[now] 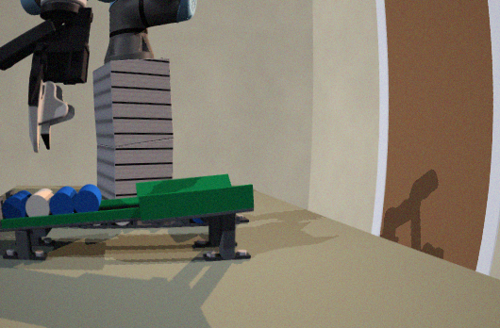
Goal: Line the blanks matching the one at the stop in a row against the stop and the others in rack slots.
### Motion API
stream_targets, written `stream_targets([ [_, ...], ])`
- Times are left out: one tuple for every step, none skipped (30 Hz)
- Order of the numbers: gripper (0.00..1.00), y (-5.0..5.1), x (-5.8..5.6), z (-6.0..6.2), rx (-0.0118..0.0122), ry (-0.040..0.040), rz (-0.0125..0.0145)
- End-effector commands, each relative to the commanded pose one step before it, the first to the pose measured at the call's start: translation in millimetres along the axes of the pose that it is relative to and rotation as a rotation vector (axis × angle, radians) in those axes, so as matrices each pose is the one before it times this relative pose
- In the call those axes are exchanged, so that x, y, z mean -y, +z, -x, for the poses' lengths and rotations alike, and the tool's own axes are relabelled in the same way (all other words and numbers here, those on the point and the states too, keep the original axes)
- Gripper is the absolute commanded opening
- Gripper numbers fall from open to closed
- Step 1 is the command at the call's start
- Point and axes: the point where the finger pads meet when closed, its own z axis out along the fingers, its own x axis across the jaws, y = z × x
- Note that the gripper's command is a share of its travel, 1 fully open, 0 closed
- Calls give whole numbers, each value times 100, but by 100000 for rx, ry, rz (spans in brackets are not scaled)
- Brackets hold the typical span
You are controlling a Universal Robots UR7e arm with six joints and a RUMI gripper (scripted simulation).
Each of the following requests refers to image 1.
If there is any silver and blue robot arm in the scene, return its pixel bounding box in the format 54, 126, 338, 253
0, 0, 196, 71

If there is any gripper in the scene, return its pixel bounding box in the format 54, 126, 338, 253
28, 2, 93, 153

